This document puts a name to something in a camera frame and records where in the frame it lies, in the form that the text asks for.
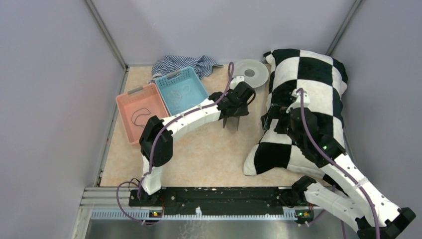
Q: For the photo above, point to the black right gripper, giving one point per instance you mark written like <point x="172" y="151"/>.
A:
<point x="275" y="111"/>

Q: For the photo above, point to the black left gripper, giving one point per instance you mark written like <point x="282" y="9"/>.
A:
<point x="243" y="112"/>

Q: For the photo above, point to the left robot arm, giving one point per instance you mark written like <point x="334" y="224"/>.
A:
<point x="159" y="135"/>

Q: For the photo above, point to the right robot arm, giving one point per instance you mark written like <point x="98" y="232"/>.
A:
<point x="311" y="143"/>

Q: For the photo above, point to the blue perforated plastic basket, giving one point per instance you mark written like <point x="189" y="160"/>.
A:
<point x="181" y="90"/>

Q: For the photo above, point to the black white checkered pillow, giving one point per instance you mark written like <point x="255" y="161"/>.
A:
<point x="325" y="80"/>

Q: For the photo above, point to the blue white striped cloth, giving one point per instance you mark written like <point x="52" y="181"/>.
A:
<point x="203" y="65"/>

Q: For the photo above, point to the pink perforated plastic basket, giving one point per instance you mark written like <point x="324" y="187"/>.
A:
<point x="136" y="107"/>

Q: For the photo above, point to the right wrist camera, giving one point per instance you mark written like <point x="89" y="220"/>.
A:
<point x="301" y="98"/>

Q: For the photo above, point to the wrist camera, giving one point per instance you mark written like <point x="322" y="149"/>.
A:
<point x="301" y="98"/>
<point x="235" y="81"/>

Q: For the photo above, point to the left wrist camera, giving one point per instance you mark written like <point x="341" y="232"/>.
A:
<point x="235" y="81"/>

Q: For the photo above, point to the grey cable spool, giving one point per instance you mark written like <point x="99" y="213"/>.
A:
<point x="254" y="72"/>

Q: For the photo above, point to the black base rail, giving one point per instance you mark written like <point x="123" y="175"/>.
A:
<point x="224" y="201"/>

